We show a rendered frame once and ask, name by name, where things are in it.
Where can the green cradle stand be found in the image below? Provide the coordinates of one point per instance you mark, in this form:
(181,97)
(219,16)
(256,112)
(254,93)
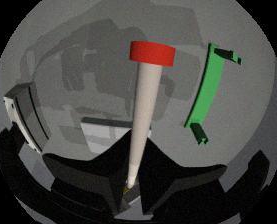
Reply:
(209,83)

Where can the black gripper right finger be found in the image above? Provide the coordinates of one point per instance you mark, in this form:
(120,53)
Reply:
(159,177)

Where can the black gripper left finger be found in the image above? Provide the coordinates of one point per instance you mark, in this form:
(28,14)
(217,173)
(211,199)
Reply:
(105,174)

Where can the white pin with red cap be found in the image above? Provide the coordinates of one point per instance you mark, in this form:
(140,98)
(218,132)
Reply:
(151,58)

